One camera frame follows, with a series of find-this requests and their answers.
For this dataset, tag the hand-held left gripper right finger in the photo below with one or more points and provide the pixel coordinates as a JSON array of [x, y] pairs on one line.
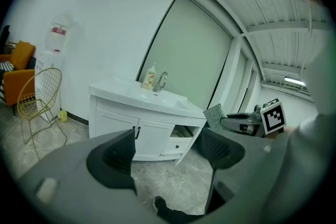
[[225, 154]]

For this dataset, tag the orange armchair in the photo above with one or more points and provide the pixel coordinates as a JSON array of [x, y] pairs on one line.
[[19, 78]]

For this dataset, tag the cream pump soap bottle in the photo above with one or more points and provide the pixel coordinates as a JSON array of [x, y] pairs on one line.
[[148, 78]]

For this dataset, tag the ceiling tube light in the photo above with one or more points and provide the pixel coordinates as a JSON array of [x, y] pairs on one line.
[[294, 81]]

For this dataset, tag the white sink cabinet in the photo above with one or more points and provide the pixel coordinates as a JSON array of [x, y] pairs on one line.
[[131, 112]]

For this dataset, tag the frosted glass panel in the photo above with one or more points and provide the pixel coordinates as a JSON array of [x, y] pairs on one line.
[[186, 60]]

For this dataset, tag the person's black shoe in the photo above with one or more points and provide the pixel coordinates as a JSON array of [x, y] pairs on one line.
[[158, 203]]

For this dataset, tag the black white striped cushion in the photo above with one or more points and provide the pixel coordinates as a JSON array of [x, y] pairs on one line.
[[5, 66]]

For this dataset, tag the person's white shirt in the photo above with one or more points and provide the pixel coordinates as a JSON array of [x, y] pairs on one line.
[[304, 165]]

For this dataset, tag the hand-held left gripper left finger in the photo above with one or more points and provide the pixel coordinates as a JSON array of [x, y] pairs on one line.
[[115, 162]]

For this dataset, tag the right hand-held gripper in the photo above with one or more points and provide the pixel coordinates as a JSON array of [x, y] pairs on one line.
[[273, 118]]

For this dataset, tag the chrome faucet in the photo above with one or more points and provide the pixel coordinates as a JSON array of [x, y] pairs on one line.
[[161, 81]]

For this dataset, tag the yellow detergent bottle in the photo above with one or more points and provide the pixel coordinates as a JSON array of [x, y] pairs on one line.
[[63, 115]]

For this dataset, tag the silver mesh scrubber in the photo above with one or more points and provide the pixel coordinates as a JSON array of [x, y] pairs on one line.
[[214, 115]]

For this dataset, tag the white water dispenser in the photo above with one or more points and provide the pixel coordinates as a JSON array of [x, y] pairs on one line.
[[48, 70]]

